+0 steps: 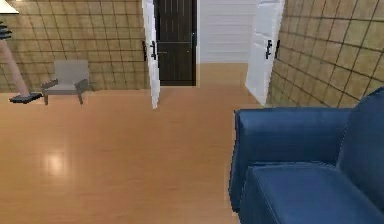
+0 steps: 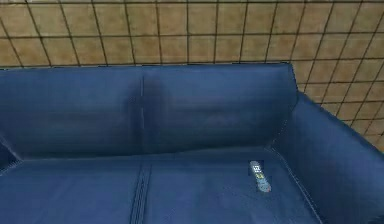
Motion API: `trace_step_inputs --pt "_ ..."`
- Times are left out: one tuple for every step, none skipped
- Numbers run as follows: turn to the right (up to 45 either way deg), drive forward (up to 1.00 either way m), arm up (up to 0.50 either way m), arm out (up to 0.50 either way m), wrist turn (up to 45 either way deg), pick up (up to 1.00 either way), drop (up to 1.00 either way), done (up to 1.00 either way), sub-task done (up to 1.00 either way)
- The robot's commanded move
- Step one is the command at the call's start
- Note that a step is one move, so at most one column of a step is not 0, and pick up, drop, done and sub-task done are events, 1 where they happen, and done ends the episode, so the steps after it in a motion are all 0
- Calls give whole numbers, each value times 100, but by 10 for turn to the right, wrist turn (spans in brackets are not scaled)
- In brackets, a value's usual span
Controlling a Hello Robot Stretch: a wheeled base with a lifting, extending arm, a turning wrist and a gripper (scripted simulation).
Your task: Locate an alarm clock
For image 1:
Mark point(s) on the blue armchair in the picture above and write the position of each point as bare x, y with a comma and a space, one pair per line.
300, 173

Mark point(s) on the grey armchair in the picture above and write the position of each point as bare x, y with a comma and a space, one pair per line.
68, 80

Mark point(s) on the white room door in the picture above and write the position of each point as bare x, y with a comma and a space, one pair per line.
150, 66
263, 50

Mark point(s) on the dark brown room door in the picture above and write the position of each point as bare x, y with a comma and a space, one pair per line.
176, 43

